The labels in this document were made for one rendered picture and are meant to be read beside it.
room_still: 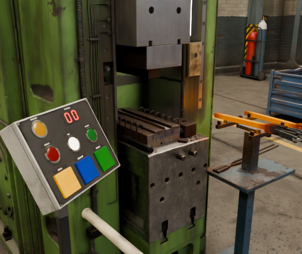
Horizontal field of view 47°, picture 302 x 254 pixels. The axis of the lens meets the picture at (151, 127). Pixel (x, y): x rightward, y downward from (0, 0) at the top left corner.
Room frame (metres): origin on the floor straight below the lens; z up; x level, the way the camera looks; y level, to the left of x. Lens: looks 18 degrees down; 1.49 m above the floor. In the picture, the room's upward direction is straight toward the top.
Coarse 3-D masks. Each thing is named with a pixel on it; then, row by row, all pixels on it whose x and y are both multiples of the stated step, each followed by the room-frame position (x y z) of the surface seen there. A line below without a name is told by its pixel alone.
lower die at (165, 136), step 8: (120, 112) 1.78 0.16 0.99; (136, 112) 1.75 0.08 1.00; (136, 120) 1.64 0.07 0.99; (144, 120) 1.61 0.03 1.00; (160, 120) 1.64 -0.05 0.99; (128, 128) 1.55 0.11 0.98; (144, 128) 1.53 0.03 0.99; (152, 128) 1.52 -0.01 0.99; (160, 128) 1.52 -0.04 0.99; (176, 128) 1.55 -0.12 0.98; (128, 136) 1.55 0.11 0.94; (144, 136) 1.46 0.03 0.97; (152, 136) 1.46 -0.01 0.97; (160, 136) 1.49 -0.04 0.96; (168, 136) 1.52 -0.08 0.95; (176, 136) 1.56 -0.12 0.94; (152, 144) 1.46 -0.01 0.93; (160, 144) 1.49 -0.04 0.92
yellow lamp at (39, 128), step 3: (36, 123) 0.98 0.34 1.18; (39, 123) 0.99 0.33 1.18; (33, 126) 0.97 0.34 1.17; (36, 126) 0.98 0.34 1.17; (39, 126) 0.98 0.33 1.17; (42, 126) 0.99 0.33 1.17; (36, 129) 0.97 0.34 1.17; (39, 129) 0.98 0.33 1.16; (42, 129) 0.99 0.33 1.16; (45, 129) 1.00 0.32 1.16; (36, 132) 0.96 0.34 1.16; (39, 132) 0.97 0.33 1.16; (42, 132) 0.98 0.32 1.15; (45, 132) 0.99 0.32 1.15; (39, 135) 0.97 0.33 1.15; (42, 135) 0.98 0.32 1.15
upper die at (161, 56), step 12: (120, 48) 1.59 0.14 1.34; (132, 48) 1.52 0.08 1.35; (144, 48) 1.45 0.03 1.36; (156, 48) 1.48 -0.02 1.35; (168, 48) 1.52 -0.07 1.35; (180, 48) 1.56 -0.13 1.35; (120, 60) 1.59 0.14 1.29; (132, 60) 1.52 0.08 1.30; (144, 60) 1.45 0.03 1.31; (156, 60) 1.48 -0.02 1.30; (168, 60) 1.52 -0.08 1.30; (180, 60) 1.56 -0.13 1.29
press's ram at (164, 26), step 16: (128, 0) 1.45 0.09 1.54; (144, 0) 1.44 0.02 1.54; (160, 0) 1.49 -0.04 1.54; (176, 0) 1.54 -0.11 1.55; (128, 16) 1.45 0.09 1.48; (144, 16) 1.44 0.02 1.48; (160, 16) 1.49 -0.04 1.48; (176, 16) 1.54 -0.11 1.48; (128, 32) 1.45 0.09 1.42; (144, 32) 1.44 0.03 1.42; (160, 32) 1.49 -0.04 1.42; (176, 32) 1.55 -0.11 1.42
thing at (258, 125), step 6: (216, 114) 1.75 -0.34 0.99; (222, 114) 1.73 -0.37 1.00; (228, 120) 1.68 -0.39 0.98; (234, 120) 1.64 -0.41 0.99; (240, 120) 1.61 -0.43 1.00; (246, 120) 1.59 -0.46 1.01; (252, 120) 1.58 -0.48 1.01; (252, 126) 1.55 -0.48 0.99; (258, 126) 1.52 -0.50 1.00; (264, 126) 1.50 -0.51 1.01; (282, 126) 1.42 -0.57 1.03; (270, 132) 1.47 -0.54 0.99
